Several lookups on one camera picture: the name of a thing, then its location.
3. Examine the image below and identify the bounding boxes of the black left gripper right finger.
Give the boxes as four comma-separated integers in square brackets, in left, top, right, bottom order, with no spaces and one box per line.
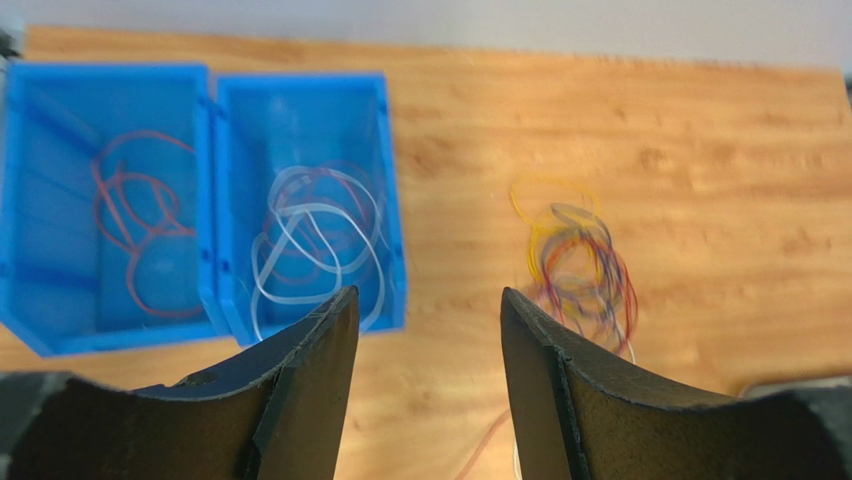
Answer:
[500,288,851,479]

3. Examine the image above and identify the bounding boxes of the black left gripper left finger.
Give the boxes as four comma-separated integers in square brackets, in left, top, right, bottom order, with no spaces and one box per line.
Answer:
[1,286,360,479]

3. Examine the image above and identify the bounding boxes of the translucent pink wire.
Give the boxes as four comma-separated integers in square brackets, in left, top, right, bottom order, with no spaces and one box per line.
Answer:
[262,159,394,288]

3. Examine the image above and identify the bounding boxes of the right blue plastic bin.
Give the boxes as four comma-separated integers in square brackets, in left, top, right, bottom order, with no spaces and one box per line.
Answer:
[213,73,408,346]

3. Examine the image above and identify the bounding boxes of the blue plastic bin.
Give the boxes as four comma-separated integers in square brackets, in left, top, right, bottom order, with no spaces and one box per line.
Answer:
[1,61,229,357]
[213,73,408,346]

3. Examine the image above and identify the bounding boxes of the left blue plastic bin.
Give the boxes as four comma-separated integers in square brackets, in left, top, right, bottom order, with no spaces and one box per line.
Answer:
[1,61,229,357]

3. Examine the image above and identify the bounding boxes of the tangled multicolour wire bundle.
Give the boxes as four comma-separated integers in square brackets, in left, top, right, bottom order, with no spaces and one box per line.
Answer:
[509,174,640,364]

